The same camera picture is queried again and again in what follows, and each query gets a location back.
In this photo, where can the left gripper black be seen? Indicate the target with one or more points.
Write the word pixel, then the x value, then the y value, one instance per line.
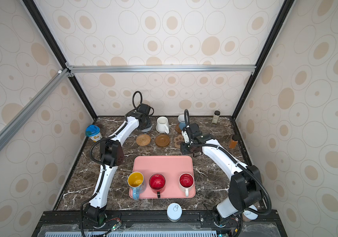
pixel 149 123

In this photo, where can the light blue fabric coaster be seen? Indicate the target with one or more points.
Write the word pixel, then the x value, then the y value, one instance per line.
pixel 146 129

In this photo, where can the black mug red inside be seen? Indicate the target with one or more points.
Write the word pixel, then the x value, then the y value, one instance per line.
pixel 157 183

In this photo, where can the slanted aluminium frame bar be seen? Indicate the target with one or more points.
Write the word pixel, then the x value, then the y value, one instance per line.
pixel 20 119

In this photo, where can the white round lid container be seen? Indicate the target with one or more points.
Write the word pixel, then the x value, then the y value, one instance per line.
pixel 174 212

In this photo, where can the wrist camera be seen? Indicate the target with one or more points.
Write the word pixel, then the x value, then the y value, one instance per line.
pixel 190 132
pixel 145 109

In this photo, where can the blue mug yellow inside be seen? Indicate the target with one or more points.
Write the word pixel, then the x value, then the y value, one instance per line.
pixel 136 182

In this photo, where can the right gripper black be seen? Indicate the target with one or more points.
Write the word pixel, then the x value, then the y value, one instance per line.
pixel 183 148

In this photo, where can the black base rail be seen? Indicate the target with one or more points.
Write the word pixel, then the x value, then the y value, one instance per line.
pixel 195 223

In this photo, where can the brown wooden round coaster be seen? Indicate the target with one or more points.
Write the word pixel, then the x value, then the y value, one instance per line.
pixel 177 129

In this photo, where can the clear bottle black cap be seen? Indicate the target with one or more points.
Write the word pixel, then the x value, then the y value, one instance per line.
pixel 216 116

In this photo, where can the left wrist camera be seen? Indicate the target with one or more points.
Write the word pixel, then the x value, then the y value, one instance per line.
pixel 145 109

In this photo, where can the amber bottle dark cap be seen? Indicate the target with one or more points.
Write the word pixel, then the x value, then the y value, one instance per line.
pixel 233 141

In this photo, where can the pink plastic tray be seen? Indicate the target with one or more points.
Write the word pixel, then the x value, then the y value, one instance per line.
pixel 171 167

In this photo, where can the white mug red inside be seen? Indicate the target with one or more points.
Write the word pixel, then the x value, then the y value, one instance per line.
pixel 186 183

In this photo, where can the light blue mug white inside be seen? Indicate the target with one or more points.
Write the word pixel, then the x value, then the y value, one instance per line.
pixel 181 120

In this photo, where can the horizontal aluminium frame bar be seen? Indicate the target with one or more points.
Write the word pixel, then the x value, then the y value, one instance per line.
pixel 164 68

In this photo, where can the paw shaped wooden coaster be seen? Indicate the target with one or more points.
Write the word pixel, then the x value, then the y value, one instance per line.
pixel 177 141

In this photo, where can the blue lid snack tub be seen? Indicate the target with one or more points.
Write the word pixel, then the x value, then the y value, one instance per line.
pixel 93 133

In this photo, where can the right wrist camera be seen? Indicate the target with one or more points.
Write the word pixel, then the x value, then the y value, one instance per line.
pixel 190 132

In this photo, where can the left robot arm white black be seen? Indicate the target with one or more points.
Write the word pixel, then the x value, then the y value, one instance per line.
pixel 111 156

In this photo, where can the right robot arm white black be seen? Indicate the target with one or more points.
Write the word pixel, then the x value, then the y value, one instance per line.
pixel 246 192

